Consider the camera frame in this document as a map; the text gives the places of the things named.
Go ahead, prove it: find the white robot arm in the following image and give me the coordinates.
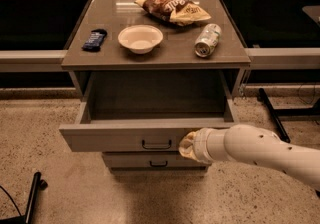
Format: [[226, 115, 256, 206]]
[[179, 124, 320, 192]]

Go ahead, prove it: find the grey top drawer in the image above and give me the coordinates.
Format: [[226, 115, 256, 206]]
[[59, 84, 235, 153]]

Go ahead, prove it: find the white paper bowl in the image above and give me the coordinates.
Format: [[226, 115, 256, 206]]
[[118, 25, 163, 54]]

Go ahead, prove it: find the dark blue snack bar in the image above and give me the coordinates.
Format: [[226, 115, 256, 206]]
[[82, 29, 107, 52]]

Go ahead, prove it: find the black drawer handle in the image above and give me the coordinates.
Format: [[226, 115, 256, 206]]
[[141, 140, 172, 150], [149, 161, 168, 168]]

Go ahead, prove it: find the black stand leg right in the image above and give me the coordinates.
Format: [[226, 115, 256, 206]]
[[258, 88, 320, 143]]

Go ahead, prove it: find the black stand leg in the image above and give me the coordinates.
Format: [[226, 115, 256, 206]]
[[258, 88, 320, 143], [0, 172, 48, 224]]

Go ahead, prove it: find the grey drawer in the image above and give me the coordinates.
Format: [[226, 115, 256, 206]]
[[102, 151, 209, 169], [59, 84, 235, 153]]

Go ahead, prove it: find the grey drawer cabinet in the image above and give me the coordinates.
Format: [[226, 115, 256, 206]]
[[61, 0, 252, 178]]

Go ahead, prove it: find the black stand leg left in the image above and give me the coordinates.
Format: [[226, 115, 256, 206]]
[[0, 172, 48, 224]]

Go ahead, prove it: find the green soda can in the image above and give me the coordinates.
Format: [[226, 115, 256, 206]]
[[195, 24, 222, 57]]

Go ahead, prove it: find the metal railing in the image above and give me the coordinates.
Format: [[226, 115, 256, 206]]
[[0, 0, 320, 73]]

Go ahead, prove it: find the brown chip bag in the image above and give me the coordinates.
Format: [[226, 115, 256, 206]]
[[135, 0, 211, 26]]

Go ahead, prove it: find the black top drawer handle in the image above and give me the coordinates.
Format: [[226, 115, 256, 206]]
[[141, 140, 172, 150]]

